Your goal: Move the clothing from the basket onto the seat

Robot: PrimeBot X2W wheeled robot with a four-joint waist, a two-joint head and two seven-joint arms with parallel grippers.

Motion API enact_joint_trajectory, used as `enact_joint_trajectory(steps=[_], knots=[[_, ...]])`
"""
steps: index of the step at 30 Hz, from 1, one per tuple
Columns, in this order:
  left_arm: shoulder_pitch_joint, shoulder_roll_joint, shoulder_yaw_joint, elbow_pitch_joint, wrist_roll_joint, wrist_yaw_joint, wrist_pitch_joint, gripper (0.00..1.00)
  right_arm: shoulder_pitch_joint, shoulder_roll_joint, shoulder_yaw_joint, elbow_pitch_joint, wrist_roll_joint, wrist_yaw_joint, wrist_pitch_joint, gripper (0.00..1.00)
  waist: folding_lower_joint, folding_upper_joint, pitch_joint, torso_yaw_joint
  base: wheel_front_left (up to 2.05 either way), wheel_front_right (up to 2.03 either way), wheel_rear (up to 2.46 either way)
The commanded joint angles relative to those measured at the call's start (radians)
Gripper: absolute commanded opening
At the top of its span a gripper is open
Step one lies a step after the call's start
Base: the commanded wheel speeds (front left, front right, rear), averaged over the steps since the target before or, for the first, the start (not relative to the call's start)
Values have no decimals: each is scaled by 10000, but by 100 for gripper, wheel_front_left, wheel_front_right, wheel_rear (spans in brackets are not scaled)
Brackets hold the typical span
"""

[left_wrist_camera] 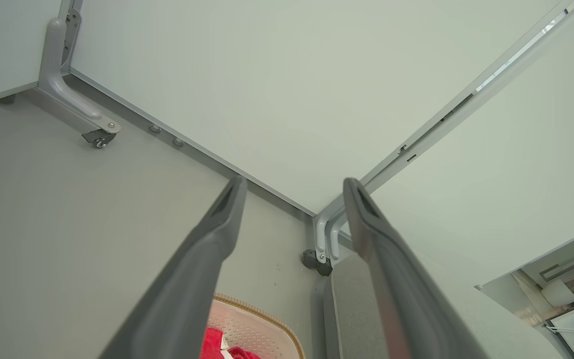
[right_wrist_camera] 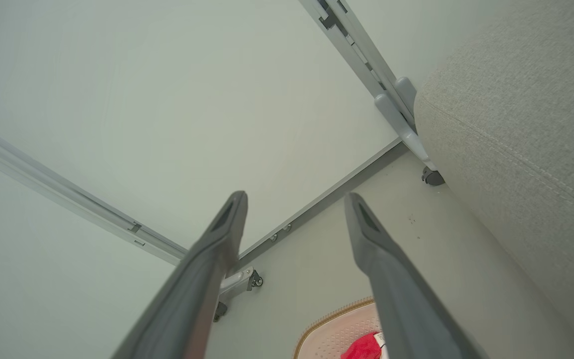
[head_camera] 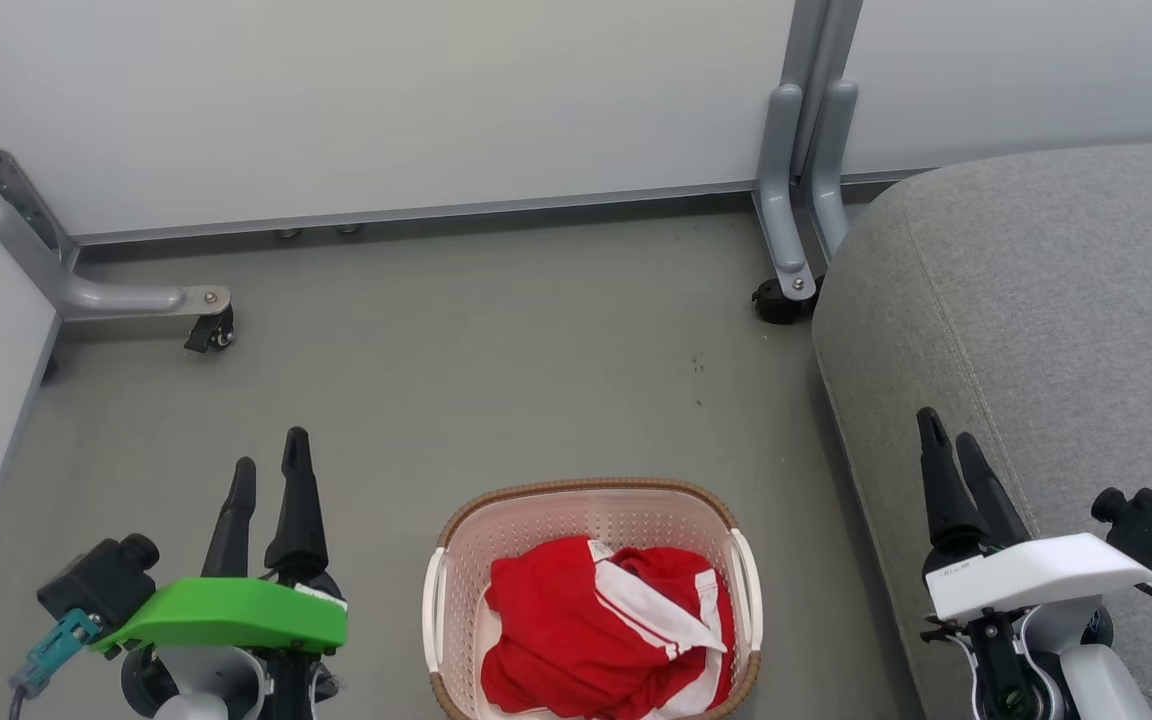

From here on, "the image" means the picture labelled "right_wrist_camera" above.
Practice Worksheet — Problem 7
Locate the grey curved partition leg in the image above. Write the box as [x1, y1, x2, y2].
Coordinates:
[217, 266, 256, 303]

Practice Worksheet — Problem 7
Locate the grey partition leg with caster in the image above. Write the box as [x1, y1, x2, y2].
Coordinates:
[374, 92, 437, 172]

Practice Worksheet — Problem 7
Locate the beige perforated laundry basket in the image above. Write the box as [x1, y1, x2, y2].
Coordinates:
[293, 298, 383, 359]

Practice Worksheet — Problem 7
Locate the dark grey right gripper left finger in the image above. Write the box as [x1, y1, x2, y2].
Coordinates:
[111, 190, 248, 359]

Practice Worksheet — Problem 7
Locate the red and white striped garment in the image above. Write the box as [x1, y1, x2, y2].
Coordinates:
[341, 332, 385, 359]

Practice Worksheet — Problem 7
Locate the white partition panel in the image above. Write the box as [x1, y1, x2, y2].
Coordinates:
[339, 0, 512, 90]
[0, 0, 402, 262]
[0, 152, 178, 359]

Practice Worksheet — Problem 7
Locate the grey partition post with slots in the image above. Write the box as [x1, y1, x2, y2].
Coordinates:
[299, 0, 417, 131]

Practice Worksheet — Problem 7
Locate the grey fabric sofa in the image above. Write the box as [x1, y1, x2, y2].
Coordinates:
[413, 0, 574, 359]

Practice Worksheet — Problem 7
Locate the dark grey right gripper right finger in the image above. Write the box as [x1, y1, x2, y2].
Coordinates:
[344, 192, 489, 359]

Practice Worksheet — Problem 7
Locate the grey partition post with holes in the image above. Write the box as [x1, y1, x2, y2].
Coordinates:
[0, 122, 189, 266]

